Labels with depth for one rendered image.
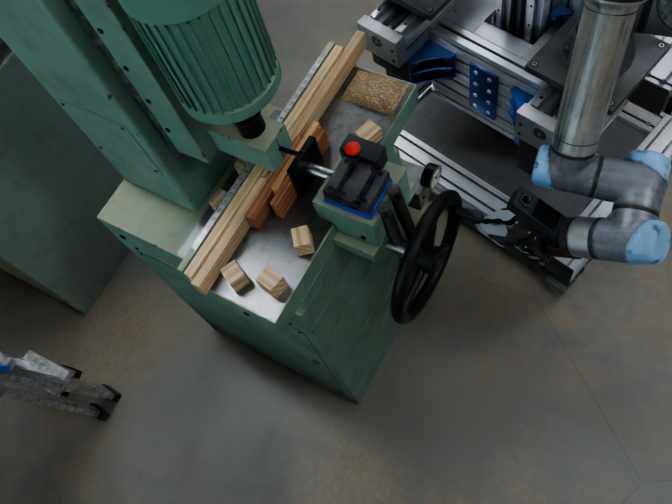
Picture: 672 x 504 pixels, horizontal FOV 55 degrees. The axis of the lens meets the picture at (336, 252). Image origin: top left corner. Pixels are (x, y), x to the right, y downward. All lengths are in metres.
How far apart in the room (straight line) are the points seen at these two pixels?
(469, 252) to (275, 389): 0.79
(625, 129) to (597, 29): 1.20
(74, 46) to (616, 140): 1.64
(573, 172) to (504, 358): 1.01
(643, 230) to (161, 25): 0.80
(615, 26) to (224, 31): 0.56
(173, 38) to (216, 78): 0.09
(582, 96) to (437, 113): 1.18
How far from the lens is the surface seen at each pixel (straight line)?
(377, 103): 1.39
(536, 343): 2.10
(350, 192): 1.18
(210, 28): 0.93
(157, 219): 1.52
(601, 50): 1.08
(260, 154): 1.20
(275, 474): 2.08
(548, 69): 1.56
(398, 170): 1.24
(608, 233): 1.18
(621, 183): 1.19
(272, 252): 1.27
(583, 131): 1.14
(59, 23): 1.09
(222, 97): 1.02
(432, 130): 2.21
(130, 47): 1.07
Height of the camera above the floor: 1.99
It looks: 62 degrees down
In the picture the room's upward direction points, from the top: 22 degrees counter-clockwise
